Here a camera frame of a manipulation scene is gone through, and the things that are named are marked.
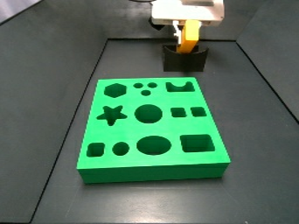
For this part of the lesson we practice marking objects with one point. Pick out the black curved fixture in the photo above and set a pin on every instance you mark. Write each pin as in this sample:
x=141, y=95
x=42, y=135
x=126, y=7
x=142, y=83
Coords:
x=185, y=62

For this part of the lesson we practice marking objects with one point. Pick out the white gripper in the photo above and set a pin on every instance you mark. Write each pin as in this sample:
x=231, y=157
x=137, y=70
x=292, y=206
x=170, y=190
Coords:
x=174, y=12

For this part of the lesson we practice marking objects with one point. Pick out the orange rectangular block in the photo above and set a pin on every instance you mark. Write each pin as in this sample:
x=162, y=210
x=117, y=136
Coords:
x=190, y=36

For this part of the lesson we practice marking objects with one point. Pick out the green foam shape board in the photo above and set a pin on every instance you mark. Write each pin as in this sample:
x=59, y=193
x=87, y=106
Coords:
x=150, y=132

